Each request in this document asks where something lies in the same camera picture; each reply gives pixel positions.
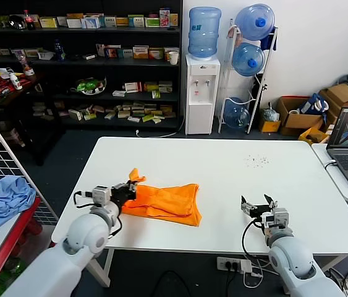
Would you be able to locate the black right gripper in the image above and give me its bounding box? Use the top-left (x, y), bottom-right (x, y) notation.
top-left (240, 194), bottom-right (279, 223)

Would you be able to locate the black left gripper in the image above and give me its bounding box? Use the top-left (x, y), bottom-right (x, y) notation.
top-left (111, 180), bottom-right (139, 204)

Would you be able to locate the orange t-shirt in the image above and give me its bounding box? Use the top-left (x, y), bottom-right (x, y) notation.
top-left (121, 168), bottom-right (203, 228)

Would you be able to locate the white table leg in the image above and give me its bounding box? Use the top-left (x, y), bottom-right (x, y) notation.
top-left (95, 247), bottom-right (115, 287)

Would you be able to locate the small yellow box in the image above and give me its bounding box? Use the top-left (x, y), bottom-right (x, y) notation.
top-left (258, 118), bottom-right (282, 134)

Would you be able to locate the yellow open crate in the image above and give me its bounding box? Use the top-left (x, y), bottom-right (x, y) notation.
top-left (297, 126), bottom-right (330, 145)

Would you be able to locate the clear plastic bag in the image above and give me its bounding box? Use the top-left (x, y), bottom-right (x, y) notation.
top-left (260, 106), bottom-right (282, 123)

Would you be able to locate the open cardboard box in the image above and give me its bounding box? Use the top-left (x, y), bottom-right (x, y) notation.
top-left (276, 95), bottom-right (324, 137)

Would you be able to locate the white metal jug rack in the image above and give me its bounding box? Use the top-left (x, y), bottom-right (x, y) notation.
top-left (218, 18), bottom-right (279, 134)

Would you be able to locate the white red medicine box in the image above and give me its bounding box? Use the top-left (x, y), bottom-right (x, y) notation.
top-left (124, 81), bottom-right (144, 93)

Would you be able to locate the white water dispenser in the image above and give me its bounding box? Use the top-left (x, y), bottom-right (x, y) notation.
top-left (185, 53), bottom-right (221, 136)

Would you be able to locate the blue white bag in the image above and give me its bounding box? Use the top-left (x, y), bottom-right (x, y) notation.
top-left (299, 92), bottom-right (330, 116)

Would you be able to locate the basket of green packets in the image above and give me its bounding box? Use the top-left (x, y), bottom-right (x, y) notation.
top-left (70, 77), bottom-right (108, 97)

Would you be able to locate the light blue crumpled garment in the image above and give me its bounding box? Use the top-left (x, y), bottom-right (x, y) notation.
top-left (0, 175), bottom-right (37, 231)

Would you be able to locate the red metal shelf rack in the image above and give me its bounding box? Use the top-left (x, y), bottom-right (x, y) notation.
top-left (0, 196), bottom-right (59, 297)

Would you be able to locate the green plastic bottle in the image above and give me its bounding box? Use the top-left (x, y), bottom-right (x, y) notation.
top-left (0, 257), bottom-right (28, 295)

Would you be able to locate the yellow orange medicine box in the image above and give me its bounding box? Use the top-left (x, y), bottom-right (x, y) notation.
top-left (133, 45), bottom-right (150, 59)

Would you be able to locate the red orange medicine box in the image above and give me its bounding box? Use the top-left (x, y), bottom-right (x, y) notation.
top-left (104, 46), bottom-right (122, 59)

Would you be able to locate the brown cardboard box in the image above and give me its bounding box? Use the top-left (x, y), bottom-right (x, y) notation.
top-left (318, 83), bottom-right (348, 116)

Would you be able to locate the orange white medicine box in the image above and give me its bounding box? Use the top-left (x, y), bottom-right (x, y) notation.
top-left (148, 47), bottom-right (165, 60)

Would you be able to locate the dark wooden side table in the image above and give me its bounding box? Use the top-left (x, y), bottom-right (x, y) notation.
top-left (0, 72), bottom-right (67, 166)

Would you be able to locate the blue drink bottle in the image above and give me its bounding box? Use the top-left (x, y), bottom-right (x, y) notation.
top-left (53, 38), bottom-right (67, 61)

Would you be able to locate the white bottle green label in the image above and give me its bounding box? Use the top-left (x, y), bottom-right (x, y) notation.
top-left (9, 71), bottom-right (23, 91)

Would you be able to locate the clear bottle pink label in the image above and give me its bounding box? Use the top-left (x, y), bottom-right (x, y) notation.
top-left (18, 53), bottom-right (36, 77)

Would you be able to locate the black shelving unit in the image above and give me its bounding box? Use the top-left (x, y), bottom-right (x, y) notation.
top-left (0, 0), bottom-right (184, 131)

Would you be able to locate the dark blue hanging cloth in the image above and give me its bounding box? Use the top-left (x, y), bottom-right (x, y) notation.
top-left (260, 27), bottom-right (279, 51)

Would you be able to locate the blue white medicine box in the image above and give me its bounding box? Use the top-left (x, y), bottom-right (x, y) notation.
top-left (81, 15), bottom-right (101, 29)

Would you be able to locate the blue water jug with label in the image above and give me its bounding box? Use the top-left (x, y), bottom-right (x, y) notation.
top-left (188, 6), bottom-right (223, 61)

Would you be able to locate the cola bottle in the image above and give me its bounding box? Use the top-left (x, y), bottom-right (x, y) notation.
top-left (22, 9), bottom-right (36, 31)

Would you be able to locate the shiny metal bowl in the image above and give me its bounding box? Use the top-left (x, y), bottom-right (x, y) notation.
top-left (8, 13), bottom-right (26, 30)

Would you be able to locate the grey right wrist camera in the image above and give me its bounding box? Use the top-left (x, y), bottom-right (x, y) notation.
top-left (261, 207), bottom-right (289, 231)

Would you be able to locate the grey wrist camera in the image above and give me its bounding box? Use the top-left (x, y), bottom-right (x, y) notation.
top-left (261, 207), bottom-right (289, 231)
top-left (91, 185), bottom-right (112, 205)

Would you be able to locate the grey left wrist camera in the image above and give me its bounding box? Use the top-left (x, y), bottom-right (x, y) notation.
top-left (91, 185), bottom-right (112, 205)

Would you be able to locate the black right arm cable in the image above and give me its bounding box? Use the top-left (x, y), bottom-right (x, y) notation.
top-left (242, 218), bottom-right (266, 259)

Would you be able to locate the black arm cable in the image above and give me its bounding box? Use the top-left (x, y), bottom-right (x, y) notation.
top-left (242, 218), bottom-right (266, 259)
top-left (73, 190), bottom-right (124, 239)

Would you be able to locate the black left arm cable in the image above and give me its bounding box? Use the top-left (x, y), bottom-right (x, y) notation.
top-left (73, 190), bottom-right (124, 239)

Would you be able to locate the white power cord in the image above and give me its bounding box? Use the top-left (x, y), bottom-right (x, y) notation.
top-left (135, 118), bottom-right (186, 139)

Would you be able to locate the black floor cable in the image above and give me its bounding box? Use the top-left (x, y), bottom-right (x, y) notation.
top-left (158, 270), bottom-right (195, 297)

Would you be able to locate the white wire grid panel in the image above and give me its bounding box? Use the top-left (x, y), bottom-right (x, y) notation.
top-left (0, 97), bottom-right (59, 228)

